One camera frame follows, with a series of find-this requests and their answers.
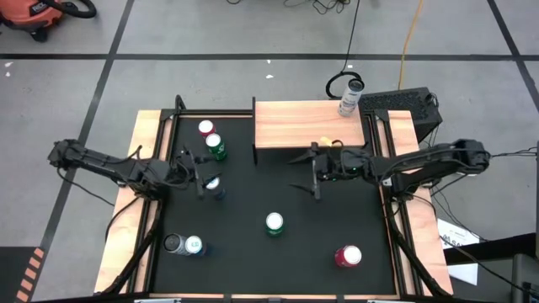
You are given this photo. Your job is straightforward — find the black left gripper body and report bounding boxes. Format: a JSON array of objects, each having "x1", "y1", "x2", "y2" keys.
[{"x1": 168, "y1": 147, "x2": 206, "y2": 199}]

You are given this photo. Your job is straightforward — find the black vacuum hose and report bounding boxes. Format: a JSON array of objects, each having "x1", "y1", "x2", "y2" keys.
[{"x1": 44, "y1": 0, "x2": 98, "y2": 20}]

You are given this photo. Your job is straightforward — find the tall silver energy drink can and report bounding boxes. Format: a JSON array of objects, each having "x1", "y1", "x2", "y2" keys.
[
  {"x1": 163, "y1": 233, "x2": 189, "y2": 257},
  {"x1": 337, "y1": 77, "x2": 366, "y2": 118}
]

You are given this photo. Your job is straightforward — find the blank white paper sheet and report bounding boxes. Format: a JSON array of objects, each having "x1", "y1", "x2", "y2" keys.
[{"x1": 446, "y1": 263, "x2": 479, "y2": 286}]

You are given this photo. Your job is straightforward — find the black table frame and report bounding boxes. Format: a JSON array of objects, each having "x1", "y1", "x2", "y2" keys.
[{"x1": 94, "y1": 94, "x2": 454, "y2": 303}]

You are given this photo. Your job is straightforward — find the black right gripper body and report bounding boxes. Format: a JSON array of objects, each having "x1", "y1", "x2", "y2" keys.
[{"x1": 310, "y1": 141, "x2": 372, "y2": 201}]

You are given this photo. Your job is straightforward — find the black table mat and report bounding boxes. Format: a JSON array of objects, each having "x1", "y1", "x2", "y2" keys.
[{"x1": 152, "y1": 115, "x2": 397, "y2": 295}]

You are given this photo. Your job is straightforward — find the printed white paper sheet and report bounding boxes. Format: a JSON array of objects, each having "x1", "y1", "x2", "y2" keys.
[{"x1": 436, "y1": 217, "x2": 481, "y2": 250}]

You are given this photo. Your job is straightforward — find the wooden shelf with black legs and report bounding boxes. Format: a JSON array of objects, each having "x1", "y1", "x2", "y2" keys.
[{"x1": 251, "y1": 95, "x2": 366, "y2": 166}]

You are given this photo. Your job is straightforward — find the red Fanta can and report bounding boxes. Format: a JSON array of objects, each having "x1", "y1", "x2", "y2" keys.
[
  {"x1": 197, "y1": 120, "x2": 216, "y2": 139},
  {"x1": 334, "y1": 245, "x2": 363, "y2": 268}
]

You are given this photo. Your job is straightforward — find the black cable with coil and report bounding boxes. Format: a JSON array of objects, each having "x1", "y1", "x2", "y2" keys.
[{"x1": 324, "y1": 0, "x2": 364, "y2": 101}]

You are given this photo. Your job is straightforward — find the yellow cable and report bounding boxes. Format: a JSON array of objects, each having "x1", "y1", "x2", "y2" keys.
[{"x1": 398, "y1": 0, "x2": 424, "y2": 91}]

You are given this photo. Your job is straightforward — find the orange shop vacuum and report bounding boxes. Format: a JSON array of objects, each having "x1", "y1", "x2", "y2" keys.
[{"x1": 0, "y1": 0, "x2": 64, "y2": 43}]

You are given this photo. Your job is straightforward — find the black orange striped floor mat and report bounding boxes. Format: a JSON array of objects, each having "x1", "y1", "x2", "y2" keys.
[{"x1": 0, "y1": 246, "x2": 47, "y2": 303}]

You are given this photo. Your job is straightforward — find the green Sprite can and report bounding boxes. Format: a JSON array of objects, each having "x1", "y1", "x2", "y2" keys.
[
  {"x1": 264, "y1": 211, "x2": 286, "y2": 237},
  {"x1": 205, "y1": 132, "x2": 228, "y2": 162}
]

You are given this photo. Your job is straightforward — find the blue Red Bull can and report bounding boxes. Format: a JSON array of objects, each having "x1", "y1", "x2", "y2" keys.
[
  {"x1": 184, "y1": 235, "x2": 208, "y2": 257},
  {"x1": 204, "y1": 175, "x2": 227, "y2": 201}
]

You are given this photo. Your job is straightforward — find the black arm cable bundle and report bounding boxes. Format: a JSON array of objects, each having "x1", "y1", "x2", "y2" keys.
[{"x1": 488, "y1": 146, "x2": 539, "y2": 160}]

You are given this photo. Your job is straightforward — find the black cable tangle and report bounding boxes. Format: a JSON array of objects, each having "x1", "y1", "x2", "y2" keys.
[{"x1": 284, "y1": 0, "x2": 353, "y2": 16}]

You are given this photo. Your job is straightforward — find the black side desk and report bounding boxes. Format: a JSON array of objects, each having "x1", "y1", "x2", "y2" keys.
[{"x1": 444, "y1": 232, "x2": 539, "y2": 303}]

